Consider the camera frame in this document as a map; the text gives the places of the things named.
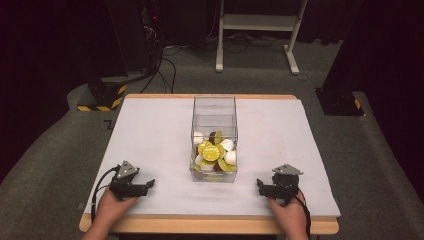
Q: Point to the pile of yellow-lidded capsules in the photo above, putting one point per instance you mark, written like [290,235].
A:
[213,153]

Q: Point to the white table mat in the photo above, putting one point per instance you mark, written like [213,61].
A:
[153,140]

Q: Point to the dark curtain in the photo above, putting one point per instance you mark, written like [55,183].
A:
[383,50]
[53,40]

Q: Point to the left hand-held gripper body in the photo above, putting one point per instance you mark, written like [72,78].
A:
[125,173]

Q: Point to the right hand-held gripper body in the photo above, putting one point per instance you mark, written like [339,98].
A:
[286,181]

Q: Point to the white metal stand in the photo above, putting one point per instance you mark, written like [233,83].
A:
[258,22]

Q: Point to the clear plastic box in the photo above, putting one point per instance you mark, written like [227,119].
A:
[214,113]

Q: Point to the black yellow-striped stand base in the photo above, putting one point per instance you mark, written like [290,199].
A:
[105,96]

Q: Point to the person's right hand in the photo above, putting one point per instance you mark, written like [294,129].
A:
[290,215]

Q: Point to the person's left hand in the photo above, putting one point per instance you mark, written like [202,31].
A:
[111,208]

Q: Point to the black equipment rack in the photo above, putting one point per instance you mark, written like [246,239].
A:
[151,33]

